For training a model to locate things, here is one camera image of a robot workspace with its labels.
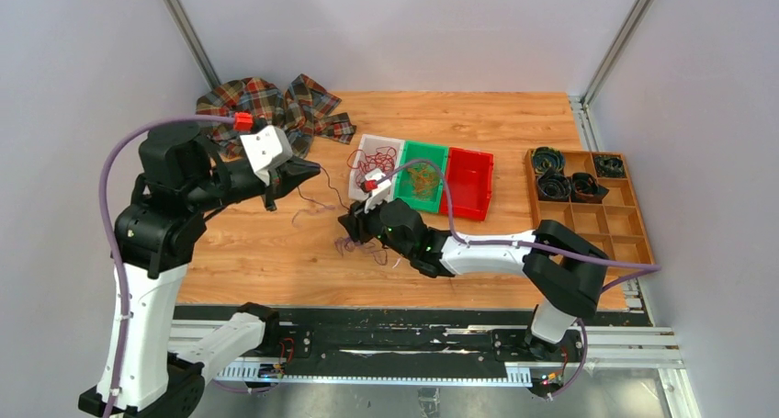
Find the right aluminium corner post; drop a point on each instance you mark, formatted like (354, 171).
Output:
(622, 37)

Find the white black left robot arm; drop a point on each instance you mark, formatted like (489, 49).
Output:
(182, 185)

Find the left aluminium corner post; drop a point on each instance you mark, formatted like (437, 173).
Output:
(178, 14)

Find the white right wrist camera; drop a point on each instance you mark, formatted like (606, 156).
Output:
(377, 187)

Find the plaid cloth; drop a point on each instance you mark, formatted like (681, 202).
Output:
(304, 111)

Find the aluminium frame rail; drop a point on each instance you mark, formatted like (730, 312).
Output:
(612, 340)

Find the red plastic bin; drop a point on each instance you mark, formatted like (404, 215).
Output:
(469, 176)

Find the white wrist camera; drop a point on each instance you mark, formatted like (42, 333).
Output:
(266, 150)
(377, 187)

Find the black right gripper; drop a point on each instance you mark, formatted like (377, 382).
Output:
(356, 224)

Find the white plastic bin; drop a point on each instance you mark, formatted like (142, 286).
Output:
(373, 152)

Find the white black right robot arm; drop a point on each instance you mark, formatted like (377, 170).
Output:
(565, 268)

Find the green plastic bin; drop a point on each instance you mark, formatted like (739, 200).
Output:
(420, 185)

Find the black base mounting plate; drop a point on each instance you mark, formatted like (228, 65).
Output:
(405, 343)

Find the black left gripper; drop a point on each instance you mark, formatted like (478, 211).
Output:
(287, 178)

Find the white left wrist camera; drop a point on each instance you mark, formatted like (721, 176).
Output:
(266, 150)

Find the aluminium corner post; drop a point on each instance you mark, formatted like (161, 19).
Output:
(178, 14)
(622, 37)

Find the wooden compartment tray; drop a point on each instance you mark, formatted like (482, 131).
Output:
(592, 194)

